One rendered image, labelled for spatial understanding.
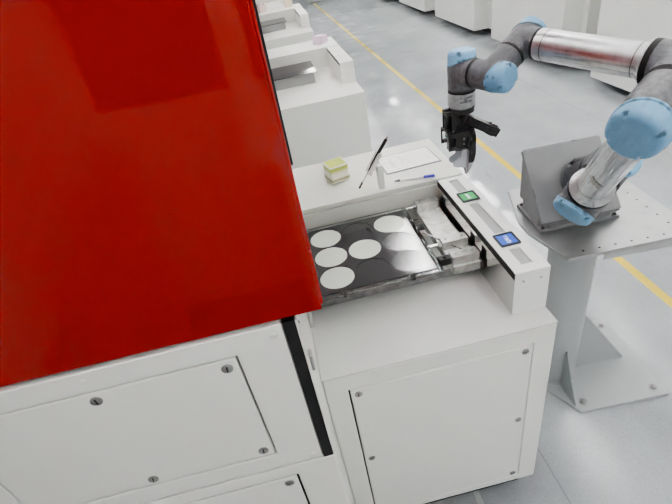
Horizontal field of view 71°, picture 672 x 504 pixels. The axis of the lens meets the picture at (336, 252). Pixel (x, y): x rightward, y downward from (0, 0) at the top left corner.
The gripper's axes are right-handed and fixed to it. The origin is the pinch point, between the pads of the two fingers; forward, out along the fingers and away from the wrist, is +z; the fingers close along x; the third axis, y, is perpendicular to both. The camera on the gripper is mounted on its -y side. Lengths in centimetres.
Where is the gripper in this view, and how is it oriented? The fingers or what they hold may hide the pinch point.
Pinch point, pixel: (468, 168)
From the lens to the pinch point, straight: 151.5
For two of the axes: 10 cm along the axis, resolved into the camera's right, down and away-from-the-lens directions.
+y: -9.8, 2.2, -0.4
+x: 1.6, 5.6, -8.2
